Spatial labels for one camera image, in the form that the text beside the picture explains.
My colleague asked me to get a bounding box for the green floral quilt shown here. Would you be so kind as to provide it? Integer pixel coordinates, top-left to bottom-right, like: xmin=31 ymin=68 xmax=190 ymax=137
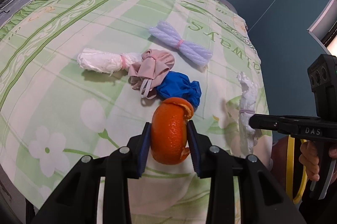
xmin=0 ymin=0 xmax=273 ymax=224

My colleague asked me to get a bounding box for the orange peel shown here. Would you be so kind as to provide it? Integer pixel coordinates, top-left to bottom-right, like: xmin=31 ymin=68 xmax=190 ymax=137
xmin=150 ymin=97 xmax=194 ymax=165

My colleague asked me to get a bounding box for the person's right hand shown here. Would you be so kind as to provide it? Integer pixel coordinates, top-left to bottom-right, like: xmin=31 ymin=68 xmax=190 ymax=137
xmin=299 ymin=141 xmax=320 ymax=182

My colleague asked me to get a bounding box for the window with brown frame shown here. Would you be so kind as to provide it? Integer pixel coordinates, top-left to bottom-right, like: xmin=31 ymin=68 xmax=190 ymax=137
xmin=307 ymin=0 xmax=336 ymax=56

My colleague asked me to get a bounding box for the blue glove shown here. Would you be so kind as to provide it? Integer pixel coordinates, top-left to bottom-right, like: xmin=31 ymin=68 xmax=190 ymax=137
xmin=155 ymin=71 xmax=202 ymax=108

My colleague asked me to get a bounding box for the white tissue bundle pink band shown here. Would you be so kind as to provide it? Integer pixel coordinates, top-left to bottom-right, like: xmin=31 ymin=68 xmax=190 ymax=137
xmin=77 ymin=48 xmax=142 ymax=75

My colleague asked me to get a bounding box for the lavender foam net bundle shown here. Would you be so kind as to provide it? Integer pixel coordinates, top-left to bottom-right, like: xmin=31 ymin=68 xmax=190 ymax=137
xmin=148 ymin=21 xmax=213 ymax=67

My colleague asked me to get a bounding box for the pink face mask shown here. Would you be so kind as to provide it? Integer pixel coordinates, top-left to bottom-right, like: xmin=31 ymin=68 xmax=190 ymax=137
xmin=128 ymin=49 xmax=175 ymax=99

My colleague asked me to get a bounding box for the black tracking camera box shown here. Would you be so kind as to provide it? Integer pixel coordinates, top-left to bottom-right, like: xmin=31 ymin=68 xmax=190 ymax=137
xmin=307 ymin=54 xmax=336 ymax=120

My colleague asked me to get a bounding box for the yellow rimmed black trash bin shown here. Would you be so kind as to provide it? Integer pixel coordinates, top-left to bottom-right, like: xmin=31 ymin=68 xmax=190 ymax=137
xmin=271 ymin=136 xmax=308 ymax=205

